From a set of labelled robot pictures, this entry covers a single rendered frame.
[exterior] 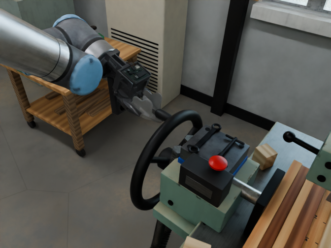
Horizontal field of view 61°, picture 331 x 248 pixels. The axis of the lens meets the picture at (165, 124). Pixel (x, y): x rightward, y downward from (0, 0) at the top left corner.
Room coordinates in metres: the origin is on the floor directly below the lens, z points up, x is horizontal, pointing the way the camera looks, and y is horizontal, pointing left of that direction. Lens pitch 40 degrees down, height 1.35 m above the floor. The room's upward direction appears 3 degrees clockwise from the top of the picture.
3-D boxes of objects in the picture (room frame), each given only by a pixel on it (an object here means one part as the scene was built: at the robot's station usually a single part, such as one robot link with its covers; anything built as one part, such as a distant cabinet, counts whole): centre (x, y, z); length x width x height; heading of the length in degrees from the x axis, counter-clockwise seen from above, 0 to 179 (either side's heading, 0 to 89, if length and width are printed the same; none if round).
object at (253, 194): (0.30, -0.15, 0.95); 0.09 x 0.07 x 0.09; 144
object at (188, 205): (0.35, -0.09, 0.91); 0.15 x 0.14 x 0.09; 144
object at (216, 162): (0.31, -0.09, 1.02); 0.03 x 0.03 x 0.01
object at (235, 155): (0.34, -0.08, 0.99); 0.13 x 0.11 x 0.06; 144
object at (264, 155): (0.42, -0.22, 0.92); 0.03 x 0.03 x 0.04; 29
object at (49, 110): (1.61, 0.60, 0.32); 0.66 x 0.57 x 0.64; 149
